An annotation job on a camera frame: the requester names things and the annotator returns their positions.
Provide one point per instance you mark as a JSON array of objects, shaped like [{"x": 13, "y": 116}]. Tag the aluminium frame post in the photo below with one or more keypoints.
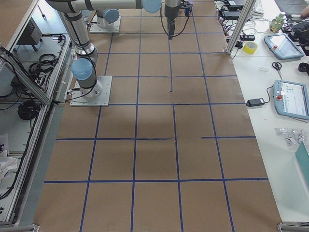
[{"x": 247, "y": 8}]

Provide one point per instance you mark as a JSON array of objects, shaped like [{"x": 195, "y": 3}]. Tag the teach pendant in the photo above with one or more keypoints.
[
  {"x": 291, "y": 99},
  {"x": 283, "y": 47}
]

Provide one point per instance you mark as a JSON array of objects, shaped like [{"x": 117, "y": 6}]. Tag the black power brick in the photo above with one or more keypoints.
[{"x": 255, "y": 102}]

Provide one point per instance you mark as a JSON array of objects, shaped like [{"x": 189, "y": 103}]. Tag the black scissors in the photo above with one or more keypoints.
[{"x": 277, "y": 66}]

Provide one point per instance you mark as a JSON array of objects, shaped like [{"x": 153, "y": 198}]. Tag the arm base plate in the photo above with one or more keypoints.
[
  {"x": 99, "y": 95},
  {"x": 101, "y": 26}
]

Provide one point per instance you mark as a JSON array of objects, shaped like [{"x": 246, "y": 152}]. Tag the teach pendant near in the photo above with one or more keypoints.
[{"x": 291, "y": 99}]

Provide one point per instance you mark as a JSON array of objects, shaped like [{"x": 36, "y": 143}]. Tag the grey control box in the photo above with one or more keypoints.
[{"x": 31, "y": 35}]

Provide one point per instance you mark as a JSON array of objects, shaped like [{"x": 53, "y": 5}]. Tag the aluminium frame rail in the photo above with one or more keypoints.
[{"x": 27, "y": 82}]

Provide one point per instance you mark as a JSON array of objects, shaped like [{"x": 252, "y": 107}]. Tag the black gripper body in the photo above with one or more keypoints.
[{"x": 171, "y": 14}]

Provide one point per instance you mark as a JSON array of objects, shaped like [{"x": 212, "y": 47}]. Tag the bag of screws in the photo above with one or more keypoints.
[{"x": 292, "y": 136}]

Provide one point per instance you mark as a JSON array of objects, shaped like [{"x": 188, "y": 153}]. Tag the yellow tape roll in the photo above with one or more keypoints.
[{"x": 250, "y": 48}]

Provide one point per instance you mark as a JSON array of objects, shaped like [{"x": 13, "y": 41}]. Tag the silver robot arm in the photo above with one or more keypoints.
[
  {"x": 84, "y": 66},
  {"x": 171, "y": 8}
]

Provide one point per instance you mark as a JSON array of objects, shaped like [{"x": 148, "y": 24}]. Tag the teach pendant far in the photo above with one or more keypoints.
[{"x": 283, "y": 47}]

